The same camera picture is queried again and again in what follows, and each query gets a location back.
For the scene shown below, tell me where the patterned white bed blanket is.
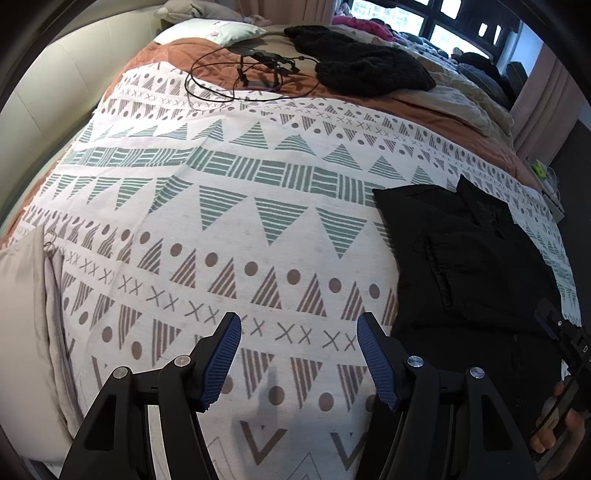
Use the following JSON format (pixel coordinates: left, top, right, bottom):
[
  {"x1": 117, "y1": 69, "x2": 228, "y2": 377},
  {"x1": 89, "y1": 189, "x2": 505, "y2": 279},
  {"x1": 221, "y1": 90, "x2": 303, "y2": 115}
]
[{"x1": 2, "y1": 60, "x2": 583, "y2": 480}]

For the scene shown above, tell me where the light grey cloth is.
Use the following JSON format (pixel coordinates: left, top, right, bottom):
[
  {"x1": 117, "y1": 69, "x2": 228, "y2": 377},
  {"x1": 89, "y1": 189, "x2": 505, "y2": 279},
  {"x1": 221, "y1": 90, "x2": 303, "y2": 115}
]
[{"x1": 0, "y1": 225, "x2": 86, "y2": 463}]

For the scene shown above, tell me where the window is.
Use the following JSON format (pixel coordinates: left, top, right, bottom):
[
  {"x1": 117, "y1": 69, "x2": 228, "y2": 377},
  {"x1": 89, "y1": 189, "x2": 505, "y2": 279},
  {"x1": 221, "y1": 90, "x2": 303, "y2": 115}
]
[{"x1": 350, "y1": 0, "x2": 525, "y2": 61}]

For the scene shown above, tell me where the white mint pillow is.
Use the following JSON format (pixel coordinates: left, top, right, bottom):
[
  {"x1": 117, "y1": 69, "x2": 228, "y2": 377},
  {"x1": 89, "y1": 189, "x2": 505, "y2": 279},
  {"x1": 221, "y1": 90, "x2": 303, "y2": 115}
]
[{"x1": 154, "y1": 18, "x2": 267, "y2": 47}]

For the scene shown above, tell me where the black fuzzy sweater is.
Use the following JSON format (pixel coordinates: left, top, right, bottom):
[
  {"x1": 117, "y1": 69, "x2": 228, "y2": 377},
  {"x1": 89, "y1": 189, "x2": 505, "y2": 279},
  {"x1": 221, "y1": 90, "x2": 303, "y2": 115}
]
[{"x1": 284, "y1": 25, "x2": 437, "y2": 98}]

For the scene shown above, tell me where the white padded headboard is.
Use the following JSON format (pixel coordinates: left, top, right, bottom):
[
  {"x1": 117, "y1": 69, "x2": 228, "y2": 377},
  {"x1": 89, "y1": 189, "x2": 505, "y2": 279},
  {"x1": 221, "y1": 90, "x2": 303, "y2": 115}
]
[{"x1": 0, "y1": 21, "x2": 163, "y2": 215}]

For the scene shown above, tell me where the pile of clothes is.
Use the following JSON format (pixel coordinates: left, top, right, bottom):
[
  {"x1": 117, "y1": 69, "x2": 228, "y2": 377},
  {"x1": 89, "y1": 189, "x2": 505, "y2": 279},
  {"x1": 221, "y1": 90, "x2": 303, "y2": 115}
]
[{"x1": 330, "y1": 4, "x2": 515, "y2": 109}]

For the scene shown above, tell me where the black headset with cable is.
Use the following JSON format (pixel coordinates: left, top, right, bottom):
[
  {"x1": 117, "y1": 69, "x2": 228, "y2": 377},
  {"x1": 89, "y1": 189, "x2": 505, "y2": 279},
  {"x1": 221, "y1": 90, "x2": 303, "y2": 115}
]
[{"x1": 185, "y1": 43, "x2": 324, "y2": 106}]

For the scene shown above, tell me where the person's right hand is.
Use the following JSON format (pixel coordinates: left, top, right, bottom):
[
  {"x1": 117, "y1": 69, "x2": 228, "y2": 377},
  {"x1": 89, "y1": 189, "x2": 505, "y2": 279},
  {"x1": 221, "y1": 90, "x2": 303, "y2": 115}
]
[{"x1": 529, "y1": 379, "x2": 588, "y2": 468}]

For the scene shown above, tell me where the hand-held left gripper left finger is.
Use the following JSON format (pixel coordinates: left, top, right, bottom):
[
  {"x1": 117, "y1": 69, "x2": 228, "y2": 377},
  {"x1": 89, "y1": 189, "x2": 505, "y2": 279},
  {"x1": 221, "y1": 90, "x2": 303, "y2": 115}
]
[{"x1": 59, "y1": 312, "x2": 243, "y2": 480}]

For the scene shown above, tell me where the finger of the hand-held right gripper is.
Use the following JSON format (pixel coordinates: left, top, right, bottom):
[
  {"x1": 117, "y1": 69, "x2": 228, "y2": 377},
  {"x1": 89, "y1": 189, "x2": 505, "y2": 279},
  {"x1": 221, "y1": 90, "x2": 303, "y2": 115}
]
[{"x1": 534, "y1": 299, "x2": 591, "y2": 370}]

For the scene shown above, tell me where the power strip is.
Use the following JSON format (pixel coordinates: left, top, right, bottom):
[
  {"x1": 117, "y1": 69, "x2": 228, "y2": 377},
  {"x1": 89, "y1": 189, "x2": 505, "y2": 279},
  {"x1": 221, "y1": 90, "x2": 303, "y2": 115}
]
[{"x1": 525, "y1": 156, "x2": 567, "y2": 223}]

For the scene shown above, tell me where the pink curtain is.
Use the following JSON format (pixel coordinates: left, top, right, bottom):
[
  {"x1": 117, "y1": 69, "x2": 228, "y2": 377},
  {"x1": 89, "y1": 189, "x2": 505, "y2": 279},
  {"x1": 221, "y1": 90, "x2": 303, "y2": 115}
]
[{"x1": 512, "y1": 45, "x2": 583, "y2": 163}]

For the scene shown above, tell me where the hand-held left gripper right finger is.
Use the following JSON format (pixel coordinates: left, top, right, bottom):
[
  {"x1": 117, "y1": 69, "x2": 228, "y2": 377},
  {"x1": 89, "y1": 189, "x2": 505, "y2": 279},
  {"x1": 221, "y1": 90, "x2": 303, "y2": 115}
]
[{"x1": 356, "y1": 312, "x2": 539, "y2": 480}]

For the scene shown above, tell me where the beige blanket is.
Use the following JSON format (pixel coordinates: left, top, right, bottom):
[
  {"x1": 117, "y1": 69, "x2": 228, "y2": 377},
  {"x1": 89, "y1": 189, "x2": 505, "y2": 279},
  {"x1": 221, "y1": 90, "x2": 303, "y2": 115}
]
[{"x1": 256, "y1": 28, "x2": 515, "y2": 139}]

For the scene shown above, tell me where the terracotta quilt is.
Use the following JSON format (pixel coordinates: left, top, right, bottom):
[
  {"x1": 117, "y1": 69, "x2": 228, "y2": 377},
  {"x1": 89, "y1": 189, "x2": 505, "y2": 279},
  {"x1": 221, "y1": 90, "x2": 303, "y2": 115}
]
[{"x1": 102, "y1": 38, "x2": 542, "y2": 191}]

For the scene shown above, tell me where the grey pillow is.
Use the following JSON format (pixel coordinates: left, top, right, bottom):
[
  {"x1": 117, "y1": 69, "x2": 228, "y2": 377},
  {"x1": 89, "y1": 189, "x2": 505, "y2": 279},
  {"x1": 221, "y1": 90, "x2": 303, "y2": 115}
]
[{"x1": 159, "y1": 0, "x2": 246, "y2": 25}]

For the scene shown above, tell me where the black garment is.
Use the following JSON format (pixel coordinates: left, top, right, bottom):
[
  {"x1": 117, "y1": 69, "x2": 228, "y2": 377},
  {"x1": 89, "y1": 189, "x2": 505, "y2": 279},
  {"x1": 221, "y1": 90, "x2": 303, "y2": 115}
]
[{"x1": 372, "y1": 174, "x2": 578, "y2": 480}]

